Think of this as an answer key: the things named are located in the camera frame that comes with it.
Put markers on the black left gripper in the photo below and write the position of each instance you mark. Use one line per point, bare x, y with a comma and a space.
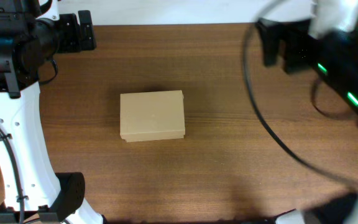
76, 42

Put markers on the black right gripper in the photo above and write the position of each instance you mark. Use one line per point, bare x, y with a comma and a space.
301, 42

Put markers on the brown cardboard box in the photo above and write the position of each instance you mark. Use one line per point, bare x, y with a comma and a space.
151, 116

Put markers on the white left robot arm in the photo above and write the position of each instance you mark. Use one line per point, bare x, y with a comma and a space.
31, 34

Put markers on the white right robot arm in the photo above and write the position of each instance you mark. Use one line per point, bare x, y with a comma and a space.
327, 42

